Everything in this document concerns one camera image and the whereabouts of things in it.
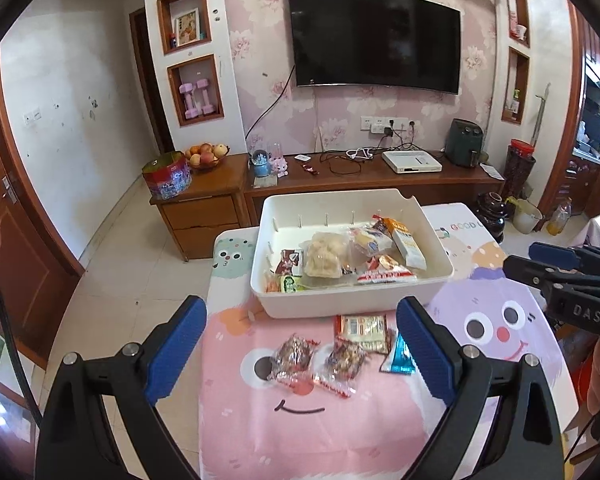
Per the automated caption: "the orange and white snack packet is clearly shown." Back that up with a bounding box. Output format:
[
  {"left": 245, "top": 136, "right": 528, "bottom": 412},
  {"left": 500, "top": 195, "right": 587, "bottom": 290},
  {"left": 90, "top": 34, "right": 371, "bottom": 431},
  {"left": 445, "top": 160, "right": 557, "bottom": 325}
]
[{"left": 382, "top": 217, "right": 427, "bottom": 271}]

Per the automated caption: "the wooden television console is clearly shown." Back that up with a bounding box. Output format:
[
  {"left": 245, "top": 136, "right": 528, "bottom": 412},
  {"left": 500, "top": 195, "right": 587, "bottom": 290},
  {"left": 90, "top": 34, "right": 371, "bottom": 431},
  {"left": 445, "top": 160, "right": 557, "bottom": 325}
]
[{"left": 242, "top": 149, "right": 506, "bottom": 226}]

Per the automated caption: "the cartoon printed tablecloth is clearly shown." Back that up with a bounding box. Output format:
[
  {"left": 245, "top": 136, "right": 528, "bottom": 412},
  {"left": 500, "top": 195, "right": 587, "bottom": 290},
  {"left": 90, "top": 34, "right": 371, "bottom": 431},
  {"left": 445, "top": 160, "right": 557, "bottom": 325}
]
[{"left": 198, "top": 203, "right": 581, "bottom": 480}]

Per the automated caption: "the white bucket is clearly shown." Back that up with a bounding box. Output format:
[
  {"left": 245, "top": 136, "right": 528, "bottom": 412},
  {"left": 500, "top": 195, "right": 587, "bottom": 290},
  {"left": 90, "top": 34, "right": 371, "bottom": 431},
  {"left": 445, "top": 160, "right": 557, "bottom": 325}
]
[{"left": 511, "top": 199, "right": 543, "bottom": 235}]

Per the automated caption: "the framed picture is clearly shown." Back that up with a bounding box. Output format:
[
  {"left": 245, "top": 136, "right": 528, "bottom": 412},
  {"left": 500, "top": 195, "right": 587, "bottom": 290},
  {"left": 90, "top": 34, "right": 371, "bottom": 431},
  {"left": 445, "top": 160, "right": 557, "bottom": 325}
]
[{"left": 174, "top": 8, "right": 201, "bottom": 47}]

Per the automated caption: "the blue snack packet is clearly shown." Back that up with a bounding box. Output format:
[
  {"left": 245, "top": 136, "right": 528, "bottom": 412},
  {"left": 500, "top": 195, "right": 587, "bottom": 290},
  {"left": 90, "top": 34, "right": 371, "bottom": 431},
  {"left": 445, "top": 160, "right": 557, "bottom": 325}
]
[{"left": 379, "top": 332, "right": 417, "bottom": 375}]

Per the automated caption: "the grey air fryer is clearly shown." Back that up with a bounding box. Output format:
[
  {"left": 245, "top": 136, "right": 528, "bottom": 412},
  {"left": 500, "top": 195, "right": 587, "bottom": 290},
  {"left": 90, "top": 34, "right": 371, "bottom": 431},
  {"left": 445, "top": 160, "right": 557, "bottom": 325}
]
[{"left": 445, "top": 118, "right": 483, "bottom": 168}]

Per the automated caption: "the red and white snack packet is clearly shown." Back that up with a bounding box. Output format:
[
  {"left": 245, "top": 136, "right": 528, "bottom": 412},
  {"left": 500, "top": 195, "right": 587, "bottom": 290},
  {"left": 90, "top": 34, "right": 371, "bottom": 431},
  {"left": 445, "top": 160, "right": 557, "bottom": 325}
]
[{"left": 356, "top": 266, "right": 417, "bottom": 286}]

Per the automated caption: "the wooden door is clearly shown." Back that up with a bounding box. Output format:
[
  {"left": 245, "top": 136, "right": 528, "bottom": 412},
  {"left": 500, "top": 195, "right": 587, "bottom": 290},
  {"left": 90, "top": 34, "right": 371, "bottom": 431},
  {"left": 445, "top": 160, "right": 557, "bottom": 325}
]
[{"left": 0, "top": 55, "right": 83, "bottom": 371}]

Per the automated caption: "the red patterned round tin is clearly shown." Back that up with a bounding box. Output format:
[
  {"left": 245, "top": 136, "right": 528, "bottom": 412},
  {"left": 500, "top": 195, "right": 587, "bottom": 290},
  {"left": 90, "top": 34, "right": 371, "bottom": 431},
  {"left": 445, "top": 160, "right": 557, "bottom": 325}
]
[{"left": 141, "top": 151, "right": 193, "bottom": 198}]

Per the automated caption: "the black looped cable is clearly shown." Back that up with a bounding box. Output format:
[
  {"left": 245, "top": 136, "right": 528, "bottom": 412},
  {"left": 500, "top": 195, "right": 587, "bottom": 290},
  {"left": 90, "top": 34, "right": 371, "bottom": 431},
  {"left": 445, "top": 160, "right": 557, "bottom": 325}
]
[{"left": 320, "top": 152, "right": 361, "bottom": 175}]

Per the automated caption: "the clear puffed snack packet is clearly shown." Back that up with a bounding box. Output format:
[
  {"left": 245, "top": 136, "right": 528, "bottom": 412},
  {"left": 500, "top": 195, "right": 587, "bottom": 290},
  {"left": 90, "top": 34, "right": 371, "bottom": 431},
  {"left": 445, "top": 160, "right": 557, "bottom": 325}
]
[{"left": 304, "top": 231, "right": 350, "bottom": 279}]

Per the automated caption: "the brown wrapped candy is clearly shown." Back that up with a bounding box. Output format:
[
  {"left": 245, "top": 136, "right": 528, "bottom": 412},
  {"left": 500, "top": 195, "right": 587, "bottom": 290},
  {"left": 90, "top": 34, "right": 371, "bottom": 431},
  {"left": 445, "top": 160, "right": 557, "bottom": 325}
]
[
  {"left": 314, "top": 340, "right": 368, "bottom": 401},
  {"left": 269, "top": 334, "right": 321, "bottom": 386}
]

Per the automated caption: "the white set-top box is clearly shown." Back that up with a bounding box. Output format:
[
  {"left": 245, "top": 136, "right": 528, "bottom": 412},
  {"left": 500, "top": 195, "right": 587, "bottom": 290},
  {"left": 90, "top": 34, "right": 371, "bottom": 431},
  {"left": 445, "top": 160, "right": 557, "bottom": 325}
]
[{"left": 381, "top": 149, "right": 443, "bottom": 173}]

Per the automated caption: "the pink dumbbell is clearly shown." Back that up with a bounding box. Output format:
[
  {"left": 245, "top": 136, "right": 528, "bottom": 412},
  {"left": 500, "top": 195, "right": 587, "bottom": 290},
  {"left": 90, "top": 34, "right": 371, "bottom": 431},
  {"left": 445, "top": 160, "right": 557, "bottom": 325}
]
[
  {"left": 179, "top": 82, "right": 202, "bottom": 117},
  {"left": 196, "top": 80, "right": 216, "bottom": 114}
]

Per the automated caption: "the pink figurine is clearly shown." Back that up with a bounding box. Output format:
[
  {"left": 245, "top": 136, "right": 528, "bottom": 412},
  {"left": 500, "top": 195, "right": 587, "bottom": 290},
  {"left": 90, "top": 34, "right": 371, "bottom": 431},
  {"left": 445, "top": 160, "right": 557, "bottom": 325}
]
[{"left": 269, "top": 142, "right": 288, "bottom": 177}]

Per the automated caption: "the black flat television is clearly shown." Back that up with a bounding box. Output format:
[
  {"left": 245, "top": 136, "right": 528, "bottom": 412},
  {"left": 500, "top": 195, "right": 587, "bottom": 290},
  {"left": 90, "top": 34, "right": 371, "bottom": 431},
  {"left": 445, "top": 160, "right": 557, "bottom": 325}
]
[{"left": 286, "top": 0, "right": 462, "bottom": 95}]

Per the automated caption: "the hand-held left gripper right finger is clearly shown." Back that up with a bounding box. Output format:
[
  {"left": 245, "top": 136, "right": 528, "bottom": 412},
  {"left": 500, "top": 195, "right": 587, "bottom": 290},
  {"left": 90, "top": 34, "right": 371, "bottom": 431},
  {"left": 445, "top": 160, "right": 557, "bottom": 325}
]
[{"left": 396, "top": 296, "right": 566, "bottom": 480}]

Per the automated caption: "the black television cable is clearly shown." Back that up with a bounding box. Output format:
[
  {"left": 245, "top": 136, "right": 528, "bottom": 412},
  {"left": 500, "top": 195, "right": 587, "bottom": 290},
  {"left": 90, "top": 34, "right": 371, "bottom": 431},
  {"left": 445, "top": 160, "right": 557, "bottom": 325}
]
[{"left": 245, "top": 65, "right": 296, "bottom": 156}]

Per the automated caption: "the dark brown snack packet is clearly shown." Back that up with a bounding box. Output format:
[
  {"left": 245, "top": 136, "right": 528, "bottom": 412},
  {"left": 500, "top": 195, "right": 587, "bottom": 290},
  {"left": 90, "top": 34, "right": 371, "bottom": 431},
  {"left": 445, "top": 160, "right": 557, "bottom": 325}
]
[{"left": 279, "top": 249, "right": 306, "bottom": 277}]

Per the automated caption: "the white plastic storage box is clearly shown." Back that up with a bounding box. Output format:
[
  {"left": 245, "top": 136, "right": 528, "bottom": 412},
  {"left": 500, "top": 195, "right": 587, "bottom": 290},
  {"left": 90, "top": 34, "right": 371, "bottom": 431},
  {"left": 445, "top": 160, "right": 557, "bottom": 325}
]
[{"left": 250, "top": 188, "right": 455, "bottom": 320}]

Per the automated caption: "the yellow liquid bottle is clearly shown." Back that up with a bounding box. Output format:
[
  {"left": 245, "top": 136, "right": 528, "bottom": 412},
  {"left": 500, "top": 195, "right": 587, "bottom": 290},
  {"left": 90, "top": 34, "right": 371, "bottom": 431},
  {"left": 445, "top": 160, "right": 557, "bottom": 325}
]
[{"left": 546, "top": 197, "right": 573, "bottom": 236}]

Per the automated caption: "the blue snow globe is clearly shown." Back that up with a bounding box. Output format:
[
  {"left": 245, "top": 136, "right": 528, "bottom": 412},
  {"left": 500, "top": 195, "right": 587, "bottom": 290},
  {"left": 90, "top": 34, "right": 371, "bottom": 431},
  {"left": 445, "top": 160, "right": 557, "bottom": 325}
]
[{"left": 249, "top": 150, "right": 273, "bottom": 178}]

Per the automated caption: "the white wall socket strip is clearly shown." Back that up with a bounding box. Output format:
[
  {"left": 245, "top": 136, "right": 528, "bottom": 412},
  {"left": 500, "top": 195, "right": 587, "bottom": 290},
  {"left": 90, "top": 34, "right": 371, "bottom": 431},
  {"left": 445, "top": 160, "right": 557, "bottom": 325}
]
[{"left": 360, "top": 116, "right": 418, "bottom": 133}]

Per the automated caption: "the clear bread packet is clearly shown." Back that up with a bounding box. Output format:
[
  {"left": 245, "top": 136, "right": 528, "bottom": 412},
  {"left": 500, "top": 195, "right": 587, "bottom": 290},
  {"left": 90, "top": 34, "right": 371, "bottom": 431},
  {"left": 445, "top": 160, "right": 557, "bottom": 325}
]
[{"left": 349, "top": 222, "right": 393, "bottom": 266}]

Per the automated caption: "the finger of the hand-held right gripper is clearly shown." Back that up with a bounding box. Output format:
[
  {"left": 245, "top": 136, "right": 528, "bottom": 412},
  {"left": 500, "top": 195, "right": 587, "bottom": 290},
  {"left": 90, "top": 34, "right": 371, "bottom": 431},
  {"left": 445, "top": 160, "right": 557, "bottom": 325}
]
[
  {"left": 528, "top": 241, "right": 600, "bottom": 276},
  {"left": 502, "top": 255, "right": 581, "bottom": 288}
]

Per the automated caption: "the bowl of fruit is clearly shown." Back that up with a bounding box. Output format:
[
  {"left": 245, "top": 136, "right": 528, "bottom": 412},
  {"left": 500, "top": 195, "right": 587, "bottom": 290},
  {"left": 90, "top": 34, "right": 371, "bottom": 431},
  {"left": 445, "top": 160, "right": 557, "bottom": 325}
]
[{"left": 184, "top": 142, "right": 230, "bottom": 172}]

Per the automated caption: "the dark ceramic jar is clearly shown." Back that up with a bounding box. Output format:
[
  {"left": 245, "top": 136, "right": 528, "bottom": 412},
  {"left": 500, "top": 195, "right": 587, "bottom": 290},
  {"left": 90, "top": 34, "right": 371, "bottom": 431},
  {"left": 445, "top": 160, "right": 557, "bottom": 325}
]
[{"left": 475, "top": 191, "right": 513, "bottom": 246}]

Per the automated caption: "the clear nut bar packet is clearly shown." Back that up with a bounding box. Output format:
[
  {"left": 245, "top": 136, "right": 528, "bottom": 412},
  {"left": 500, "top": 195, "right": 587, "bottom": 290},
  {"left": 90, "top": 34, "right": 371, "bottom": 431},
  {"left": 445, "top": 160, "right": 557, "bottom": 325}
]
[{"left": 334, "top": 314, "right": 392, "bottom": 356}]

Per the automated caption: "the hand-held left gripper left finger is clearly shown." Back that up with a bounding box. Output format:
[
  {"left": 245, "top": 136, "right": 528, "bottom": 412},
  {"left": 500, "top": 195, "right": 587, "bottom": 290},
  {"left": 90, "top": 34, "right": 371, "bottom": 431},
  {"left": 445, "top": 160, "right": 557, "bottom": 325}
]
[{"left": 34, "top": 295, "right": 208, "bottom": 480}]

